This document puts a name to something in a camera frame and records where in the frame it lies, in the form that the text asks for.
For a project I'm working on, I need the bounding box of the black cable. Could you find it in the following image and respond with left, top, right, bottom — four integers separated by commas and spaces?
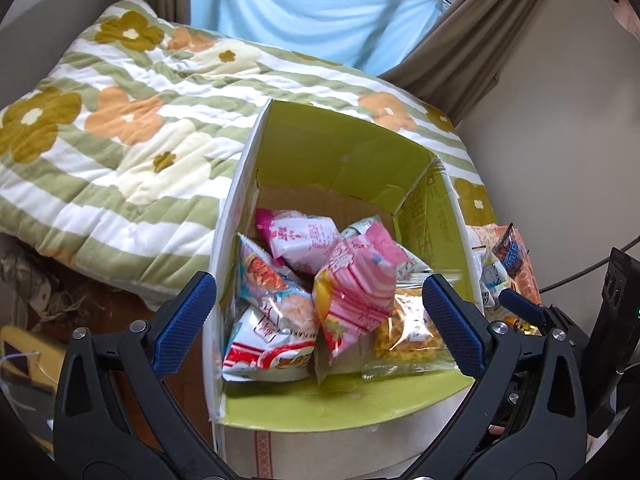
539, 236, 640, 295

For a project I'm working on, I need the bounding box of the pile of small packets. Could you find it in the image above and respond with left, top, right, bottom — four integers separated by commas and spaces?
474, 244, 507, 310

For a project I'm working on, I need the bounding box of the light blue cloth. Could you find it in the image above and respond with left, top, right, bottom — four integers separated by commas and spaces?
190, 0, 448, 77

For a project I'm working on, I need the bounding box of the floral striped blanket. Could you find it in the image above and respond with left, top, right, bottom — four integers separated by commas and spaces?
0, 0, 498, 311

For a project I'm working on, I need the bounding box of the pink striped snack packet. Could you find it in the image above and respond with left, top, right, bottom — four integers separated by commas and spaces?
312, 222, 427, 367

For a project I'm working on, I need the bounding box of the silver snack packet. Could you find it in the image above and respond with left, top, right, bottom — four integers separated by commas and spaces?
341, 214, 385, 239

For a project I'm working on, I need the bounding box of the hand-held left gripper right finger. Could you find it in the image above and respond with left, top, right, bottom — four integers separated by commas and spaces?
422, 274, 588, 480

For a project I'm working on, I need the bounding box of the pile of snack packets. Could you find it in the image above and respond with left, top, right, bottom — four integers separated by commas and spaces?
466, 224, 543, 313

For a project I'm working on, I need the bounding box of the green cardboard box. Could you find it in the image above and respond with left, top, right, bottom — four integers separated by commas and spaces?
206, 98, 490, 435

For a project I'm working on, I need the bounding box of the white snack packet pink end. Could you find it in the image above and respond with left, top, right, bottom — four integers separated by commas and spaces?
254, 208, 342, 277

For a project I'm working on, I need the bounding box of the yellow box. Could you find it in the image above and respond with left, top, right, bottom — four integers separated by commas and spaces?
0, 324, 65, 413

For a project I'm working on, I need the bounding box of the yellow noodle snack packet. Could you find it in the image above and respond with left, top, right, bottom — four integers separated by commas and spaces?
361, 284, 465, 377

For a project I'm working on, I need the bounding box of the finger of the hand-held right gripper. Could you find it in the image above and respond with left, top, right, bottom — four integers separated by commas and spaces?
499, 287, 591, 341

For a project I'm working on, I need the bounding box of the red and white snack packet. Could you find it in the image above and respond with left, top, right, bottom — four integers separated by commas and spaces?
221, 233, 319, 384

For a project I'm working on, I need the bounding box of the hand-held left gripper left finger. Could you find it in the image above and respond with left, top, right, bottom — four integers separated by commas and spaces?
52, 271, 236, 480

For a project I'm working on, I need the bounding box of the dark blue snack packet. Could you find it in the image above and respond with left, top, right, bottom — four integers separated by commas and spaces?
491, 224, 530, 275

